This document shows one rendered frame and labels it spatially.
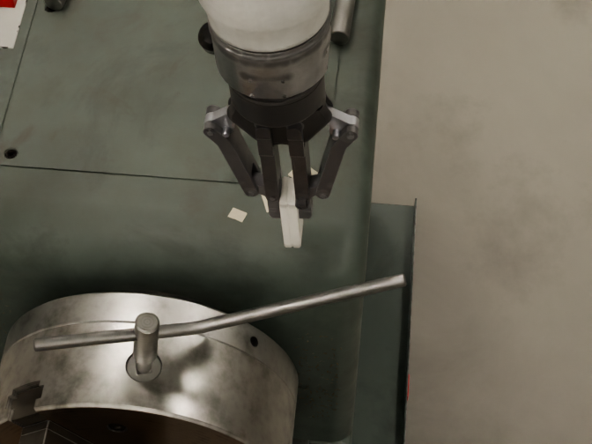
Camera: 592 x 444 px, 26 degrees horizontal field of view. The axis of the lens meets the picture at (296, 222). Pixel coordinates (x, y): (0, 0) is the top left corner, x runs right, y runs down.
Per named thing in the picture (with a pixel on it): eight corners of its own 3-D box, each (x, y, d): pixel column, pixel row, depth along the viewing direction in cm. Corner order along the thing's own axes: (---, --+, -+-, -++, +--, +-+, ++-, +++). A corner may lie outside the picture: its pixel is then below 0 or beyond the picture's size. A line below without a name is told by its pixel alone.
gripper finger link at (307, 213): (296, 171, 111) (330, 173, 111) (299, 205, 115) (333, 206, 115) (294, 185, 110) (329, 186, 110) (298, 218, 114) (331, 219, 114)
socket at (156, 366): (128, 397, 122) (128, 384, 120) (123, 366, 124) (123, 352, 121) (162, 393, 122) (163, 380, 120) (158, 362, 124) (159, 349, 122)
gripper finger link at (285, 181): (287, 203, 111) (278, 203, 111) (292, 247, 117) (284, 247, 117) (290, 175, 113) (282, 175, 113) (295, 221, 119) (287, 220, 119)
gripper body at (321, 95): (213, 97, 97) (226, 170, 104) (326, 99, 96) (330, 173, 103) (225, 23, 101) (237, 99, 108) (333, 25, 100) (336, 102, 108)
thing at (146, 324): (133, 392, 122) (136, 334, 113) (129, 371, 123) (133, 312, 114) (156, 389, 123) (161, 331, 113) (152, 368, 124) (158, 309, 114)
